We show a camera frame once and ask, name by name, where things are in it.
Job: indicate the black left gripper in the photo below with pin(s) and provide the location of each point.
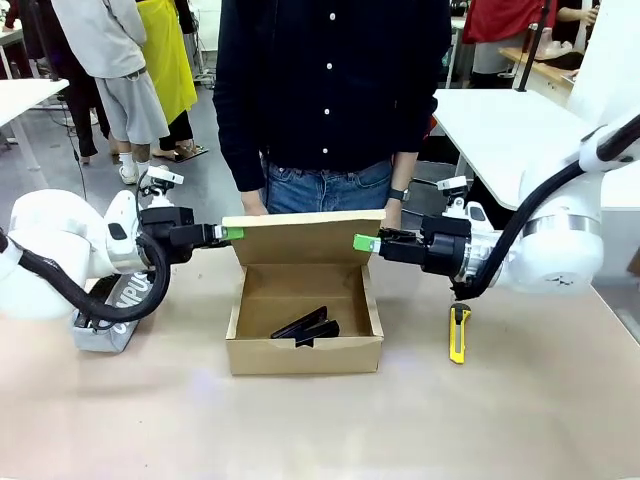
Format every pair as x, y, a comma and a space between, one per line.
167, 225

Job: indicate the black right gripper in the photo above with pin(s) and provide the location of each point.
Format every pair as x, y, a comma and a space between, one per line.
447, 250

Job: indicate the brown cardboard box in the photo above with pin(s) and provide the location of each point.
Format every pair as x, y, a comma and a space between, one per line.
300, 235

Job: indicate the person's left forearm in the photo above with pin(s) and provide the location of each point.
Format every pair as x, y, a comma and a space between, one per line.
406, 170

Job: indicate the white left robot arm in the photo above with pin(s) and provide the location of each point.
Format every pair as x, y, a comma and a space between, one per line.
55, 225

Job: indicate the person's right forearm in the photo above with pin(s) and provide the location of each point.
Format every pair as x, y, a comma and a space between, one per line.
245, 167

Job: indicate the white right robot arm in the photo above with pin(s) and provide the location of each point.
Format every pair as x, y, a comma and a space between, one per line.
565, 250

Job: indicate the person's left hand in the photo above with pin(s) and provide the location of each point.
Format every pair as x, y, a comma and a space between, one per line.
395, 212

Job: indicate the person's right hand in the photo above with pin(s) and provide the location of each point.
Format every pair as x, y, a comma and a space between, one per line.
254, 204

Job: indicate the black wristwatch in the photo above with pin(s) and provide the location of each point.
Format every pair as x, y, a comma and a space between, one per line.
398, 194

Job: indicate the grey printed pouch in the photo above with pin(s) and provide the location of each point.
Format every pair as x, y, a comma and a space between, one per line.
127, 300

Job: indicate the black stapler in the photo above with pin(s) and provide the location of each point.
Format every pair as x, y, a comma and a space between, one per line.
305, 325

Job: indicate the yellow utility knife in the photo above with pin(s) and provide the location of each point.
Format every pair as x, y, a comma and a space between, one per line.
460, 340

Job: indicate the person in dark shirt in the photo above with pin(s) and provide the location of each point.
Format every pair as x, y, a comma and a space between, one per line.
325, 100

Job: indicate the large white table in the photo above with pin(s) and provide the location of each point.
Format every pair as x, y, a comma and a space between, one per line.
500, 130

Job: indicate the person in yellow apron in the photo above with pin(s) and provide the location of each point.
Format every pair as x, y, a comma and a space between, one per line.
170, 65

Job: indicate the person in black clothes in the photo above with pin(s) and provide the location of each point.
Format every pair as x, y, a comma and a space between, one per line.
80, 110

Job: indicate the person in grey hoodie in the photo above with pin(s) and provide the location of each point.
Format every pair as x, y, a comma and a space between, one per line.
120, 60

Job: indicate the wooden workbench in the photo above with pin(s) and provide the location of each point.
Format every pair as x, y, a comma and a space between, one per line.
545, 67

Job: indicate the black pole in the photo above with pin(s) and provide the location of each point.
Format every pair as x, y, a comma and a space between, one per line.
525, 50

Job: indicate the small white table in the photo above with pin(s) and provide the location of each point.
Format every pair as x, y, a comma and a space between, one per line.
25, 97

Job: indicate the person in red shirt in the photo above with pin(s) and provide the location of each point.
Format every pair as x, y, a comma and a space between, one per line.
505, 20

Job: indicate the white panel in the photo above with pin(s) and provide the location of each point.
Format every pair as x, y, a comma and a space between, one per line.
605, 60

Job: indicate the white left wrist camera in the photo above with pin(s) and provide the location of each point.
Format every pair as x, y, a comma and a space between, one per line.
165, 176

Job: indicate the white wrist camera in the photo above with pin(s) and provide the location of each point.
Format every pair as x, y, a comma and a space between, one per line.
165, 176
451, 183

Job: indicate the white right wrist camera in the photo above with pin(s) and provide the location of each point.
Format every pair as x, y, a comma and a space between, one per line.
451, 183

